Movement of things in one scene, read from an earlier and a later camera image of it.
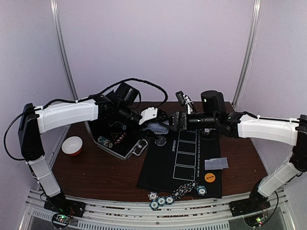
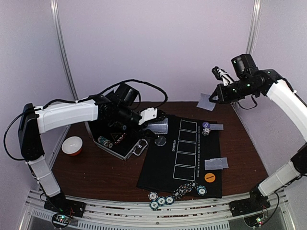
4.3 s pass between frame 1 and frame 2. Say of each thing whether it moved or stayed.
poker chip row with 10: stayed
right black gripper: moved
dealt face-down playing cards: stayed
